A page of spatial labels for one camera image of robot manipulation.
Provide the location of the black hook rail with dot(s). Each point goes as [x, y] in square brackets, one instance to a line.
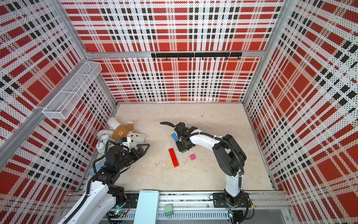
[197, 54]

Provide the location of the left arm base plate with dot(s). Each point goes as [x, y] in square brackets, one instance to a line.
[121, 201]

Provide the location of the pale green upright panel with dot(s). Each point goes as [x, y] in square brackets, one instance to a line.
[147, 207]

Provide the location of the pink small lego brick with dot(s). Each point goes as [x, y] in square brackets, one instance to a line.
[192, 157]

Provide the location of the red lego brick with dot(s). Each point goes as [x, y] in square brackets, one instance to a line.
[175, 162]
[172, 154]

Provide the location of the green terminal connector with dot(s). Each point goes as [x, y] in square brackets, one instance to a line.
[168, 210]

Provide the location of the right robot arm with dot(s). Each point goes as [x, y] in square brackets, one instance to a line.
[229, 155]

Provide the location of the white alarm clock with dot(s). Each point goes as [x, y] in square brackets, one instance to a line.
[101, 145]

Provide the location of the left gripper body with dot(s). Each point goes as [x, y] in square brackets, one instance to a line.
[127, 158]

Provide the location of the white wire mesh basket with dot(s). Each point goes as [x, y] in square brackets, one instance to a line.
[63, 104]

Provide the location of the light blue case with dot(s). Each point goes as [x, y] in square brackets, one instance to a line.
[99, 165]

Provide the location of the white teddy bear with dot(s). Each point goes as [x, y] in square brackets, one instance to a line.
[117, 131]

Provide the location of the blue lego brick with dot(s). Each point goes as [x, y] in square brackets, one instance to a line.
[175, 137]

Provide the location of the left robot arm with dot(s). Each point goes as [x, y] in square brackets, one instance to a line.
[101, 194]

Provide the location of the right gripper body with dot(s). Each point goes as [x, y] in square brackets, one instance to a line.
[181, 147]

